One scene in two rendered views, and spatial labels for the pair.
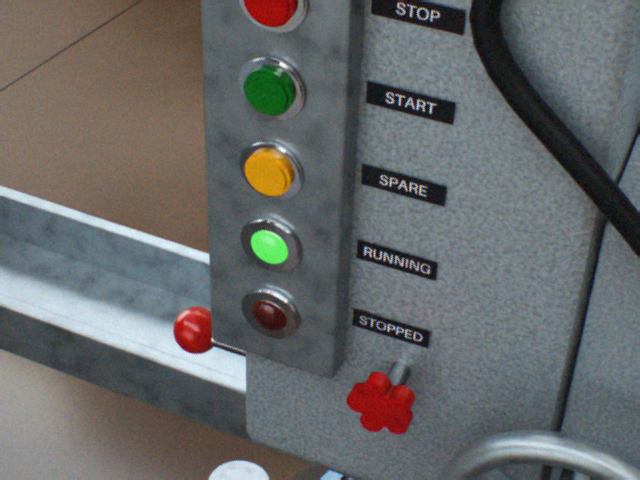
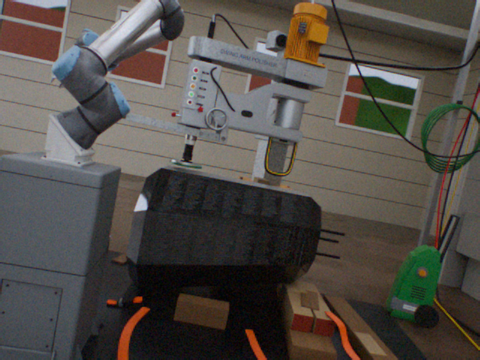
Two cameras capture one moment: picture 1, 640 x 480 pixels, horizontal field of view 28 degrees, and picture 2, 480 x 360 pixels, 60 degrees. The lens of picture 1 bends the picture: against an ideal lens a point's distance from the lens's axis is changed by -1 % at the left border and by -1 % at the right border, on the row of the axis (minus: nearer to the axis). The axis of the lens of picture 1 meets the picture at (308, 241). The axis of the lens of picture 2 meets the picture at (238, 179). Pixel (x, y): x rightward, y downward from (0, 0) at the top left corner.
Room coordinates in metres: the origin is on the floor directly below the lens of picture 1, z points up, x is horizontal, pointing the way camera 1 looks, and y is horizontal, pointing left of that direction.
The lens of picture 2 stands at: (-1.82, 1.37, 1.07)
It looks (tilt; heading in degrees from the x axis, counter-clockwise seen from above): 5 degrees down; 322
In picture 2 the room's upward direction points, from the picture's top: 11 degrees clockwise
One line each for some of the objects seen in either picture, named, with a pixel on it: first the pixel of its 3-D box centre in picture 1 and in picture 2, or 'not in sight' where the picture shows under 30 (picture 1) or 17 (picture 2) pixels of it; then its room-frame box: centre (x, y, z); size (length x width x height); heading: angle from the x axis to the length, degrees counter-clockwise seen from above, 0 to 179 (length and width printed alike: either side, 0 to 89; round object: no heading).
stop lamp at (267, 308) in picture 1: (270, 312); not in sight; (0.55, 0.02, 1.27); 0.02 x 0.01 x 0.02; 68
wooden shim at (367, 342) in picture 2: not in sight; (369, 344); (-0.57, -0.79, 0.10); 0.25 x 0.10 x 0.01; 147
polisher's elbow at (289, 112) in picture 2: not in sight; (288, 115); (0.39, -0.70, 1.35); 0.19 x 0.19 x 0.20
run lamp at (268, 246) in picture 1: (271, 244); not in sight; (0.55, 0.02, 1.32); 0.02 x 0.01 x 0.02; 68
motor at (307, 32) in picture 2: not in sight; (306, 36); (0.38, -0.70, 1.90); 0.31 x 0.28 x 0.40; 158
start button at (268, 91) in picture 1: (270, 89); not in sight; (0.54, 0.02, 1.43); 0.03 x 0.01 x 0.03; 68
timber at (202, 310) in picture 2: not in sight; (202, 310); (0.08, -0.05, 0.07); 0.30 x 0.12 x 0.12; 53
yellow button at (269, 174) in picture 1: (269, 172); not in sight; (0.54, 0.02, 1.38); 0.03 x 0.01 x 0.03; 68
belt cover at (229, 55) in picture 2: not in sight; (256, 66); (0.51, -0.42, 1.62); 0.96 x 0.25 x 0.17; 68
